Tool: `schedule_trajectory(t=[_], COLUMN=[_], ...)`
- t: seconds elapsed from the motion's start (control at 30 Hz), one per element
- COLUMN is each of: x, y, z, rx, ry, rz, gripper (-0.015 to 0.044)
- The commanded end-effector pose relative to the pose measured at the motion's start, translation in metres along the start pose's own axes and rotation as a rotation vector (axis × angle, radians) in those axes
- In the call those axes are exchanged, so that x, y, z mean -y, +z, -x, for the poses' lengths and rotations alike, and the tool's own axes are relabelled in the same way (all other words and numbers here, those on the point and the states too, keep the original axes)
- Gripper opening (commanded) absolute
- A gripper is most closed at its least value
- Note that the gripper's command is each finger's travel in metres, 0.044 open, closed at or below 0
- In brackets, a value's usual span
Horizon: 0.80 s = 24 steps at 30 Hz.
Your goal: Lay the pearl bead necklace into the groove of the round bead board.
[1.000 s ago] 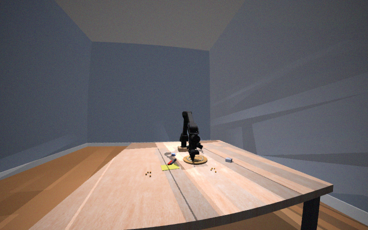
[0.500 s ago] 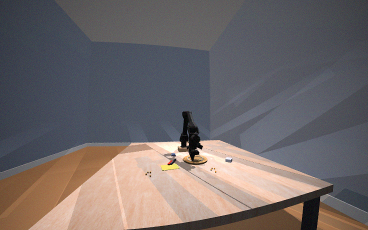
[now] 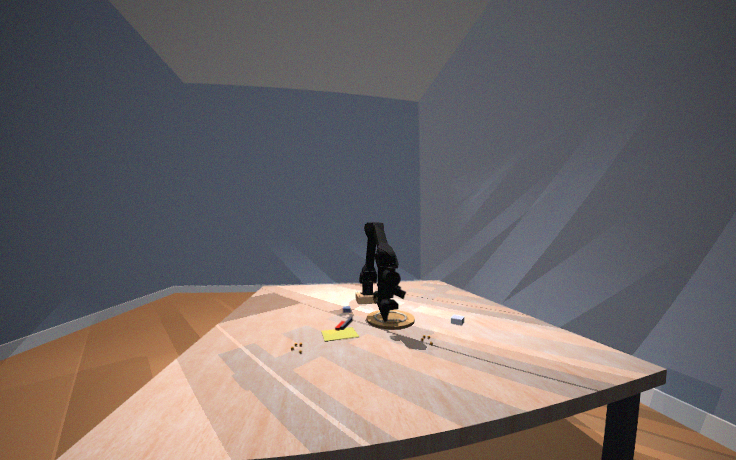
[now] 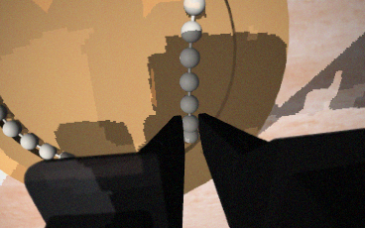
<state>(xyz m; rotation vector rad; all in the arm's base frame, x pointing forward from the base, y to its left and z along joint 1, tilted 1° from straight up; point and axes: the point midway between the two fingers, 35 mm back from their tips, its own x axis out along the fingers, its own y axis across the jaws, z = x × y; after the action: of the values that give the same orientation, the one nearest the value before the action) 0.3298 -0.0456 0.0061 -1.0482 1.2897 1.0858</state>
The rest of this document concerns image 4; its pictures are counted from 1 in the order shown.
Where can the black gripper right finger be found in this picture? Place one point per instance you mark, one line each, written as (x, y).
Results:
(250, 174)

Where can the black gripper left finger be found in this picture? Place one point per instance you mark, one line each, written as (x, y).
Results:
(151, 179)

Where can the tan round board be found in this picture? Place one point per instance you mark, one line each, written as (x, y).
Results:
(100, 77)

